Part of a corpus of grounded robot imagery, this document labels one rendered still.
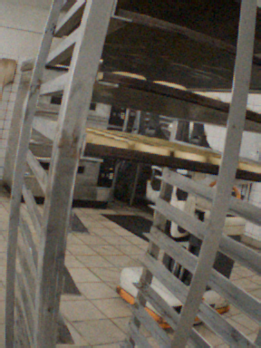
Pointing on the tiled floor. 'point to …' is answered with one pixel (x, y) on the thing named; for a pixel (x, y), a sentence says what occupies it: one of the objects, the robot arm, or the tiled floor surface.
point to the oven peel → (6, 72)
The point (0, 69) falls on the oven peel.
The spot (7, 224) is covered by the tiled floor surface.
